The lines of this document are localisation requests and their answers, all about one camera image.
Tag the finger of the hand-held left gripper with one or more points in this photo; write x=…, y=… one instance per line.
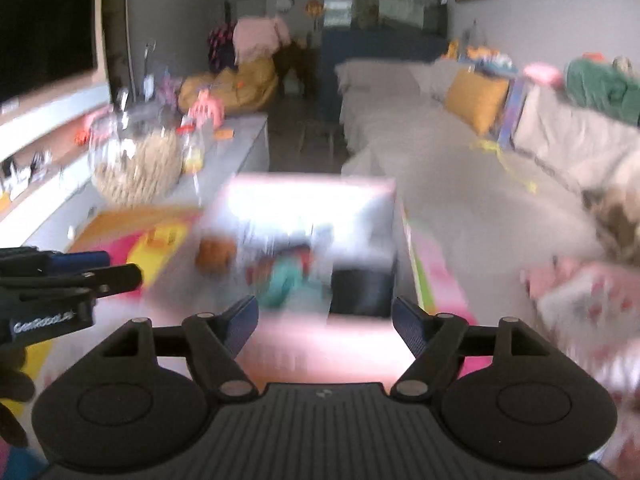
x=82, y=260
x=117, y=280

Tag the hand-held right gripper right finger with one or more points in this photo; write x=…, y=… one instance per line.
x=412, y=322

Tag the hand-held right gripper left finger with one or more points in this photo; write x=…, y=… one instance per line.
x=242, y=322

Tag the green plastic tool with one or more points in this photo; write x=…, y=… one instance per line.
x=285, y=280

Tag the pink cardboard box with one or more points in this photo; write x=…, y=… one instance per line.
x=310, y=210

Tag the person's left hand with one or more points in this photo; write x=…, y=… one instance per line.
x=17, y=380

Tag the orange round object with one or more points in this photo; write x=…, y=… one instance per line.
x=215, y=255

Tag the glass jar of nuts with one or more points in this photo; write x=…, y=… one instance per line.
x=137, y=167

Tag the white tv cabinet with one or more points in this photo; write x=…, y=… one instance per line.
x=45, y=150

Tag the small jar with red lid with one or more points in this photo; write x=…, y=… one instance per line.
x=192, y=152

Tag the beige sofa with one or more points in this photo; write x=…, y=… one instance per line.
x=440, y=175

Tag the floral blanket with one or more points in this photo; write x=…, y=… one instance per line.
x=580, y=305

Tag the yellow ribbon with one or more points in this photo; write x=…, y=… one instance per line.
x=500, y=157

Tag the pink plastic toy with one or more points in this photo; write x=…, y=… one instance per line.
x=207, y=109

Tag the yellow bean bag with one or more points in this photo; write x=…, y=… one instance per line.
x=235, y=87

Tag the black television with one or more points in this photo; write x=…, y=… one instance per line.
x=45, y=35

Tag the yellow cushion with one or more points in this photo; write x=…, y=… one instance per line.
x=475, y=100

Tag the dark polka dot cloth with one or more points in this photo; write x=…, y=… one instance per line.
x=220, y=47

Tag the dark brown clothing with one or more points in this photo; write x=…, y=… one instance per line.
x=300, y=67

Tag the pink clothes pile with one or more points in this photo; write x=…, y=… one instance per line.
x=260, y=37

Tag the pink plush item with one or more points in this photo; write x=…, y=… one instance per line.
x=542, y=72

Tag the green cloth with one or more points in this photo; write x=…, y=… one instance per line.
x=600, y=87

